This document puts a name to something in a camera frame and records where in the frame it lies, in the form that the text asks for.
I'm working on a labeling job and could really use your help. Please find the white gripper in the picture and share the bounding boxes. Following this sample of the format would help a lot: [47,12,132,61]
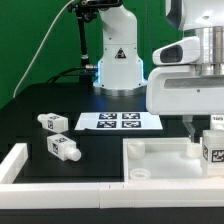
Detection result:
[146,65,224,143]

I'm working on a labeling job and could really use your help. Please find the white square tabletop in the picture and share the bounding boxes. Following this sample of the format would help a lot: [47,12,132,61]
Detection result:
[123,138,224,181]

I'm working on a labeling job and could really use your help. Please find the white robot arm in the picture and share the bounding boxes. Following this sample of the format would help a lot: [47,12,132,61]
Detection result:
[94,0,224,132]

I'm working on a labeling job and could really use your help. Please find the white U-shaped fence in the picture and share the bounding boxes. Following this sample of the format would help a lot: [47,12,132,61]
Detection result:
[0,143,224,209]

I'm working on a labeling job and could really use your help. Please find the white marker sheet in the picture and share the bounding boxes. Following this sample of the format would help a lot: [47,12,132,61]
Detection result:
[75,112,163,130]

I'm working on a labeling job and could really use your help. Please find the black cables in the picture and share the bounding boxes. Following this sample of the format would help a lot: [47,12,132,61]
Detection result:
[45,65,100,84]

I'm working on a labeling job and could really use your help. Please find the black camera stand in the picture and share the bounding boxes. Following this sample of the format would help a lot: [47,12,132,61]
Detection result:
[67,0,123,84]

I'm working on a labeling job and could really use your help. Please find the white cable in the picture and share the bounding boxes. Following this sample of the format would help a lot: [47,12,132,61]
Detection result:
[12,0,77,99]

